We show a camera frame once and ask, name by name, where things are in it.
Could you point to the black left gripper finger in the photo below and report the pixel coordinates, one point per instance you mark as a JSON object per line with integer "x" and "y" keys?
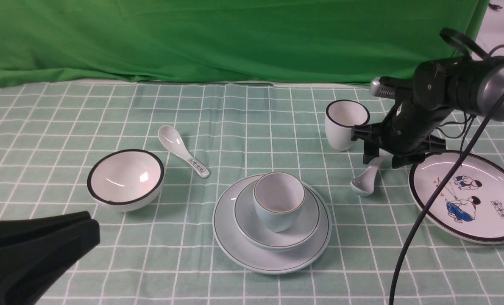
{"x": 14, "y": 228}

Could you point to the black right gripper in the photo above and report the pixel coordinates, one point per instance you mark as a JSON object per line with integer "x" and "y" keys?
{"x": 406, "y": 131}

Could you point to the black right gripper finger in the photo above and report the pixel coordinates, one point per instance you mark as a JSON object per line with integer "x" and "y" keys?
{"x": 31, "y": 263}

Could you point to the plain white spoon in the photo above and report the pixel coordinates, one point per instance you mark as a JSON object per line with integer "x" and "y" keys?
{"x": 364, "y": 184}

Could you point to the light blue cup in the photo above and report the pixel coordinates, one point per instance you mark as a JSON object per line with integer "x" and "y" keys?
{"x": 278, "y": 200}

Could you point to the light blue shallow bowl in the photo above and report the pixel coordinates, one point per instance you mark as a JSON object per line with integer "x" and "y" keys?
{"x": 256, "y": 232}

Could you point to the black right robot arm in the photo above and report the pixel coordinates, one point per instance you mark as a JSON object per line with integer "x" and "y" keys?
{"x": 474, "y": 87}

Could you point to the white cup black rim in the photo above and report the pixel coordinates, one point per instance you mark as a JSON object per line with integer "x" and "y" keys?
{"x": 340, "y": 117}

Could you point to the white bowl black rim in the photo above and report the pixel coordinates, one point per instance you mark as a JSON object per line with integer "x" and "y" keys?
{"x": 126, "y": 180}

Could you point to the white plate cartoon figures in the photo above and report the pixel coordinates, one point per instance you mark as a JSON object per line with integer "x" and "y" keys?
{"x": 471, "y": 205}

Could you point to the green checkered tablecloth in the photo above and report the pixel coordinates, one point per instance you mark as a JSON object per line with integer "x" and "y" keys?
{"x": 165, "y": 254}

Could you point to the light blue plate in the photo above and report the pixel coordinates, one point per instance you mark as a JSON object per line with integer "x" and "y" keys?
{"x": 242, "y": 252}

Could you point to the green backdrop cloth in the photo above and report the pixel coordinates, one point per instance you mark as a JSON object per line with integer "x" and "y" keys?
{"x": 201, "y": 41}

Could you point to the black wrist camera silver mount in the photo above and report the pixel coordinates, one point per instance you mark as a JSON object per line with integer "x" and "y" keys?
{"x": 387, "y": 87}

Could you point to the white spoon patterned handle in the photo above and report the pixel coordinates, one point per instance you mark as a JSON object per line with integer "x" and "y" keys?
{"x": 173, "y": 142}

